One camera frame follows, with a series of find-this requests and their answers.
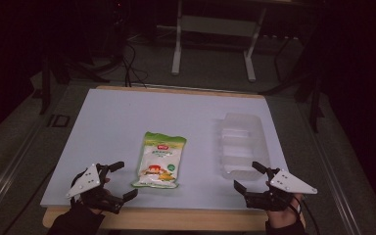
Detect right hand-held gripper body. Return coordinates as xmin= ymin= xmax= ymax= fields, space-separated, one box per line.
xmin=244 ymin=166 xmax=318 ymax=212

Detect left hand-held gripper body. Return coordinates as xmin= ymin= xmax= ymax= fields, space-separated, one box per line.
xmin=66 ymin=163 xmax=126 ymax=215

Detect clear plastic container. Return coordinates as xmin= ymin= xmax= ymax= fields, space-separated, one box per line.
xmin=216 ymin=112 xmax=271 ymax=181

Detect green and white snack packet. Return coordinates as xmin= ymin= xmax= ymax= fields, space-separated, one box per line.
xmin=130 ymin=131 xmax=188 ymax=190

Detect person's left hand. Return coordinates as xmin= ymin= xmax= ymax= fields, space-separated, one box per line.
xmin=77 ymin=176 xmax=112 ymax=215

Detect person's right hand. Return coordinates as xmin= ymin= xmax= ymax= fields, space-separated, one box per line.
xmin=265 ymin=181 xmax=306 ymax=228

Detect pale table mat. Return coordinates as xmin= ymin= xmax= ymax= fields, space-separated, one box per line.
xmin=40 ymin=87 xmax=290 ymax=211

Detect dark floor socket plate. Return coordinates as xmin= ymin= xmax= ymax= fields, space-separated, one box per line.
xmin=46 ymin=114 xmax=71 ymax=128

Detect black metal stand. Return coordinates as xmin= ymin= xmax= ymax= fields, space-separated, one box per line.
xmin=38 ymin=48 xmax=112 ymax=116
xmin=259 ymin=30 xmax=328 ymax=134

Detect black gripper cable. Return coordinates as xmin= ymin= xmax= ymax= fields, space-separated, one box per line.
xmin=301 ymin=197 xmax=321 ymax=235

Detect metal floor rail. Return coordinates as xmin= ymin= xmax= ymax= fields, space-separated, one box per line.
xmin=0 ymin=109 xmax=48 ymax=226
xmin=302 ymin=104 xmax=365 ymax=235

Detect black floor cables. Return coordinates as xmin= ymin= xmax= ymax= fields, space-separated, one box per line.
xmin=121 ymin=41 xmax=150 ymax=88

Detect white metal frame stand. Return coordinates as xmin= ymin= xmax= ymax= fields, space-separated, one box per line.
xmin=170 ymin=0 xmax=269 ymax=83

